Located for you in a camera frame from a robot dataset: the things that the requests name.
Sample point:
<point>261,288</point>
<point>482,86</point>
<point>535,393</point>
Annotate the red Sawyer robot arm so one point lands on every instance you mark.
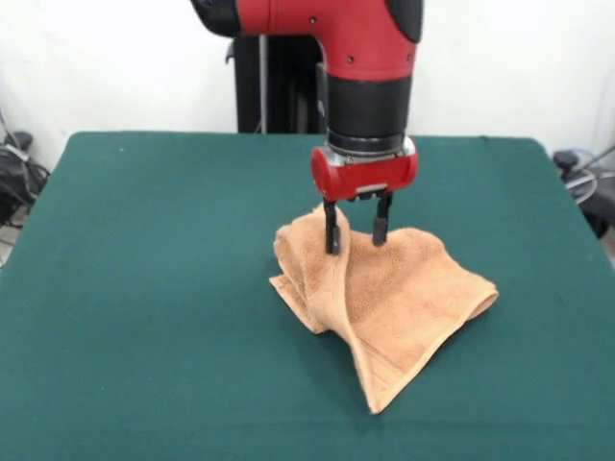
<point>365,38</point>

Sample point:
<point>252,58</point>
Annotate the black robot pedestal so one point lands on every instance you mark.
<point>288,86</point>

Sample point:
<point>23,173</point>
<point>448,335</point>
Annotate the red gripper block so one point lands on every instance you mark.
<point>365,177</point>

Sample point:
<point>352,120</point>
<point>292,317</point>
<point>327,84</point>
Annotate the tan terry towel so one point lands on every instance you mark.
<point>394,307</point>

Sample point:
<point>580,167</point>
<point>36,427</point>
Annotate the dark green table cloth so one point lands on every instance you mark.
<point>144,336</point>

